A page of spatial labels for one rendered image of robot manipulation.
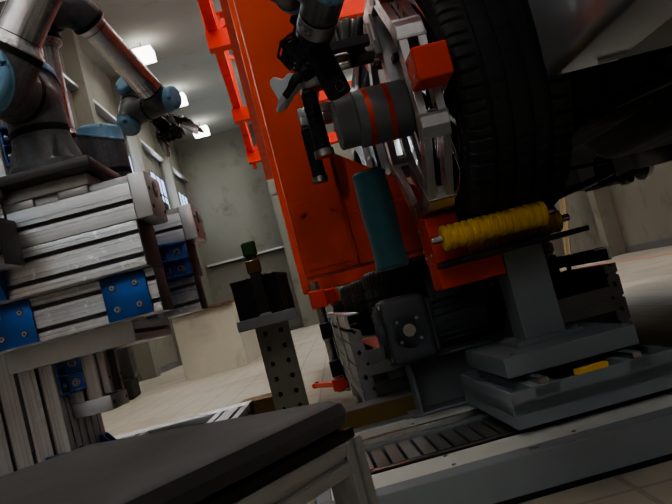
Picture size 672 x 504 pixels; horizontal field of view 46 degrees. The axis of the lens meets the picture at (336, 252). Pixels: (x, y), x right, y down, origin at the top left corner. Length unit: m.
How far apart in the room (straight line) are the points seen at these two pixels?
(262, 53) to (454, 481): 1.40
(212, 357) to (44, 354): 7.85
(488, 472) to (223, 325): 8.15
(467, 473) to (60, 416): 0.86
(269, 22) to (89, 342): 1.15
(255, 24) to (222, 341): 7.36
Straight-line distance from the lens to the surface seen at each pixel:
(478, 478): 1.49
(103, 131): 2.14
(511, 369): 1.74
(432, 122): 1.67
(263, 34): 2.40
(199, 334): 9.56
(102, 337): 1.70
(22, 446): 1.84
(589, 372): 1.68
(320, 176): 2.05
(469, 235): 1.77
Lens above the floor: 0.43
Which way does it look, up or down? 4 degrees up
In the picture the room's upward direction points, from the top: 15 degrees counter-clockwise
